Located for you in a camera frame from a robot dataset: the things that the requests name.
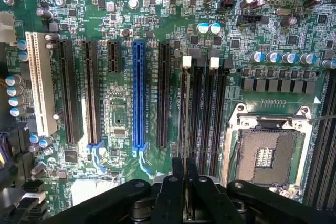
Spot RAM slot with black clip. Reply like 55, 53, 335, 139
191, 57, 206, 172
217, 58, 234, 177

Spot black RAM slot bank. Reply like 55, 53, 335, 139
306, 70, 336, 210

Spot silver CPU socket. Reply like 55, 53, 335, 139
226, 102, 313, 196

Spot long black expansion slot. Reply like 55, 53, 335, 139
156, 41, 171, 148
81, 40, 102, 146
56, 39, 80, 145

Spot blue expansion slot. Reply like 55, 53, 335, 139
132, 40, 146, 149

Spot black connector block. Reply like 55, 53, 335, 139
0, 125, 48, 224

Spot thin metal locking lever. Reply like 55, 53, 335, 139
307, 114, 336, 124

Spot short black expansion slot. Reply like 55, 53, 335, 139
107, 41, 122, 75

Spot white PCI expansion slot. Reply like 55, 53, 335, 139
25, 31, 58, 137

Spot green PC motherboard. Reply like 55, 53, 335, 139
0, 0, 336, 224

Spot white power connector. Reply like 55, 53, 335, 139
0, 11, 16, 46

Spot purple and yellow wires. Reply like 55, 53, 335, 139
0, 131, 12, 168

